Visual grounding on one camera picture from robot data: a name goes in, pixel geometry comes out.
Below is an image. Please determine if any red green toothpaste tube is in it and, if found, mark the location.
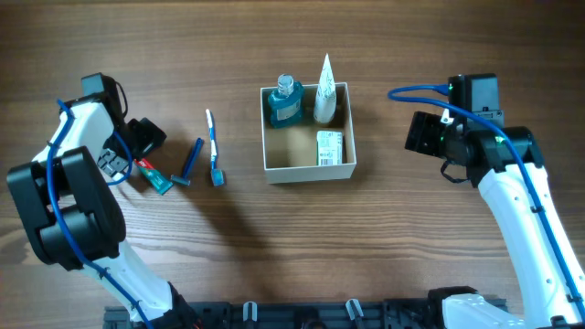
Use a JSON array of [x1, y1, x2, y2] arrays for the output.
[[133, 158, 173, 196]]

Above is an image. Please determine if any blue disposable razor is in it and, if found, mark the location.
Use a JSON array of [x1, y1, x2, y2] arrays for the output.
[[171, 138, 204, 186]]

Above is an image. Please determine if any blue white toothbrush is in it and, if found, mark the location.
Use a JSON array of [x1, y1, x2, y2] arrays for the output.
[[206, 109, 225, 186]]

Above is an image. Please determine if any green white soap bar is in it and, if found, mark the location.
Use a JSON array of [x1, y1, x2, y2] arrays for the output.
[[316, 131, 344, 166]]

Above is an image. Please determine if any white lotion tube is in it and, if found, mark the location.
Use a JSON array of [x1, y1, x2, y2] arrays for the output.
[[314, 54, 336, 124]]

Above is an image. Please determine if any blue mouthwash bottle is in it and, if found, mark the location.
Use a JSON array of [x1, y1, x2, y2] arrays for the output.
[[268, 74, 304, 129]]

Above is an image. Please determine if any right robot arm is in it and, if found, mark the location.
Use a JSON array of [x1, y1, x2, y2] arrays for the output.
[[388, 73, 584, 328]]

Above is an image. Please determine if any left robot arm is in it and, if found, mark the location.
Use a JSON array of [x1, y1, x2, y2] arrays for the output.
[[6, 73, 197, 328]]

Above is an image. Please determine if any white cardboard box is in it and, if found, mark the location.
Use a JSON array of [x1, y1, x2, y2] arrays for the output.
[[260, 82, 357, 184]]

